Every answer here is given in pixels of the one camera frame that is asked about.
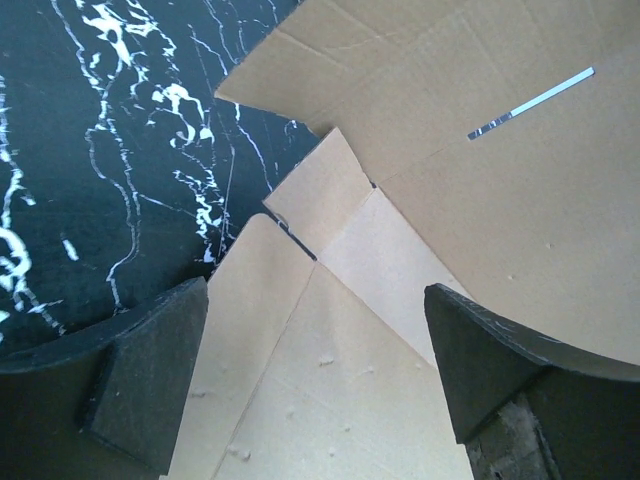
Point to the brown cardboard box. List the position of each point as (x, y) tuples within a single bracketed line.
[(488, 146)]

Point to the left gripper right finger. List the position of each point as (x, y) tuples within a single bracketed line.
[(528, 406)]

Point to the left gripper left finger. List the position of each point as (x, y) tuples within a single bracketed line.
[(105, 402)]

